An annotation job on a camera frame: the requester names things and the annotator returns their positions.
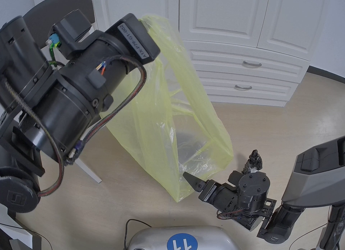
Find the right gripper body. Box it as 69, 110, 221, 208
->
199, 180, 240, 212

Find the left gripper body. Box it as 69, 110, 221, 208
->
20, 13, 161, 160

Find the yellow plastic bag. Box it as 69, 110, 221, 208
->
104, 14, 234, 203

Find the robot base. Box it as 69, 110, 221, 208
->
127, 225, 239, 250

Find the crumpled black plastic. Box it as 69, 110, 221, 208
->
242, 149, 263, 175

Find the white chair with grey cushions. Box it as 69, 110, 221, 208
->
23, 0, 103, 183

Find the white wardrobe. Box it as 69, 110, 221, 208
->
30, 0, 331, 107

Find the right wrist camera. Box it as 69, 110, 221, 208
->
228, 170, 244, 190

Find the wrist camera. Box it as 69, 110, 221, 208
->
228, 170, 244, 190
46, 9, 101, 59

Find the black cable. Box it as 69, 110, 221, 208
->
5, 56, 148, 198
123, 219, 153, 250

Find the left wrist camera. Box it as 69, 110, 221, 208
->
46, 9, 101, 59

